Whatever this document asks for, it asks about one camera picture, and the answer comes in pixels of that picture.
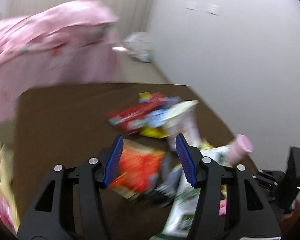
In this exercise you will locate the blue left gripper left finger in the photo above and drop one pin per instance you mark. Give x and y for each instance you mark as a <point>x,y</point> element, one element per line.
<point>113,157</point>

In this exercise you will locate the pink floral bed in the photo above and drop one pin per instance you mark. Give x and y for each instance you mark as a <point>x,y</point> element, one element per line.
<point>70,43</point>

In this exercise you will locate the yellow trash bag bin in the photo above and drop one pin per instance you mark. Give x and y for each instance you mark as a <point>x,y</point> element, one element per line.
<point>8,211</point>

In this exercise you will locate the light blue wrapper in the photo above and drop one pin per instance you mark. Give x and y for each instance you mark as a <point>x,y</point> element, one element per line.
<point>157,117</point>

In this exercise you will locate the silver small wrapper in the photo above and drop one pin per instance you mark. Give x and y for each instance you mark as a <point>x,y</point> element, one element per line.
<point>164,185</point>

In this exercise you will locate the white wall socket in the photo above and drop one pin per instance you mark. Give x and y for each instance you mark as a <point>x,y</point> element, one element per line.
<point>213,9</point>

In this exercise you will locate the orange snack wrapper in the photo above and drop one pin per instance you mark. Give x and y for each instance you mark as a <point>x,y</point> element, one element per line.
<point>139,169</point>

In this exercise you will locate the white wall switch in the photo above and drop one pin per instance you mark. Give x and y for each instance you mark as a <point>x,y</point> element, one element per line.
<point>190,5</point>

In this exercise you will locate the green white snack bag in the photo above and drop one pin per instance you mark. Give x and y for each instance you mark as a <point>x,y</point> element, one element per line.
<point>184,205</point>

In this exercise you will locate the pink caterpillar toy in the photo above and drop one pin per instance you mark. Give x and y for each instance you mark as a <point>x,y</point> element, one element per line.
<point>223,207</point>

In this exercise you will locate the yellow chip wrapper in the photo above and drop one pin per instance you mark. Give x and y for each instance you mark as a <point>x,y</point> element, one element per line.
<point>147,131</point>

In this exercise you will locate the white plastic bag on floor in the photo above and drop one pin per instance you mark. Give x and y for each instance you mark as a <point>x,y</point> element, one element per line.
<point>139,46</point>

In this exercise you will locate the red snack wrapper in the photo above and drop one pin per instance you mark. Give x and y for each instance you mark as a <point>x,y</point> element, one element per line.
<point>132,119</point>

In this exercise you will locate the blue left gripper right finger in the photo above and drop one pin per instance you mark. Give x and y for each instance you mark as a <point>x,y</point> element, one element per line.
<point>182,149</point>

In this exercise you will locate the pink cylindrical cup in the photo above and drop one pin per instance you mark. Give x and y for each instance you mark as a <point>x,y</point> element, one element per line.
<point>239,148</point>

